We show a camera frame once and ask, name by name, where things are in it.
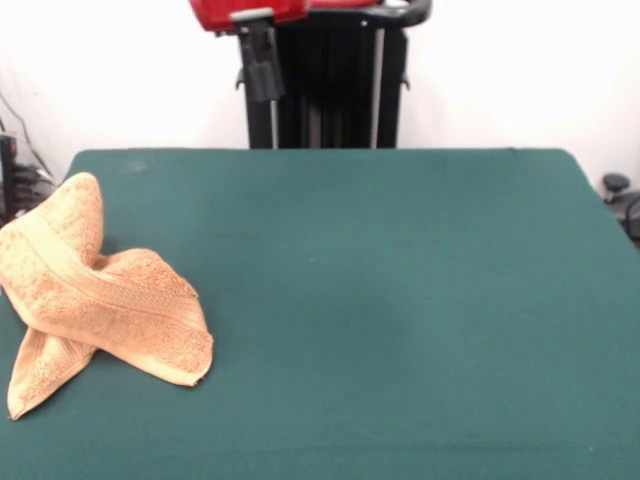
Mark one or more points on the dark green table cloth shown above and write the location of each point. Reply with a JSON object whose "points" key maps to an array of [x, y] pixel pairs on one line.
{"points": [[400, 300]]}

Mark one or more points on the black electrical box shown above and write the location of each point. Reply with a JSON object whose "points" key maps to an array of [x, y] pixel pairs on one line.
{"points": [[7, 165]]}

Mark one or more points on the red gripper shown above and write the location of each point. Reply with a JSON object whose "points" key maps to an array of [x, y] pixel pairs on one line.
{"points": [[250, 7]]}

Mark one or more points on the orange terry towel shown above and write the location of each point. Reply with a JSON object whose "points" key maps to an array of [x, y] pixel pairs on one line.
{"points": [[100, 310]]}

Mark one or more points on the black office chair base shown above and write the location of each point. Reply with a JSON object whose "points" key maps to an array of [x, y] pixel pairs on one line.
{"points": [[616, 182]]}

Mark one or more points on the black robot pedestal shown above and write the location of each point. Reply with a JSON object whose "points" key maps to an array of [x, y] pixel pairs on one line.
{"points": [[340, 75]]}

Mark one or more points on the red robot base disc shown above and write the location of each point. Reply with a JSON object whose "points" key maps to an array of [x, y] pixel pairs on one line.
{"points": [[345, 2]]}

